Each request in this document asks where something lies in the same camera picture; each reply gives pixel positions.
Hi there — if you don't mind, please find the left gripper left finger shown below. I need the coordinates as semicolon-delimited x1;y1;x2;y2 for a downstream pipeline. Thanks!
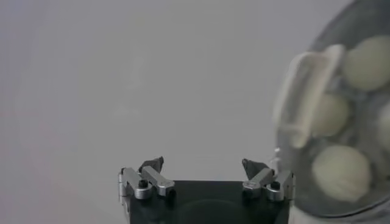
118;156;177;201

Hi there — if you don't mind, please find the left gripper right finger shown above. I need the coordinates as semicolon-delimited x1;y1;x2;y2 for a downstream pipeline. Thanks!
241;158;296;202

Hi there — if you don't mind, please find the white steamed baozi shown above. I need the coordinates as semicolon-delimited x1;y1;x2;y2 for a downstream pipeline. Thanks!
342;35;390;92
376;102;390;153
311;144;372;203
310;93;350;138

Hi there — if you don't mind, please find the steel steamer basket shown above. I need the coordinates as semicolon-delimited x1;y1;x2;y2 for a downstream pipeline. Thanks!
274;145;390;224

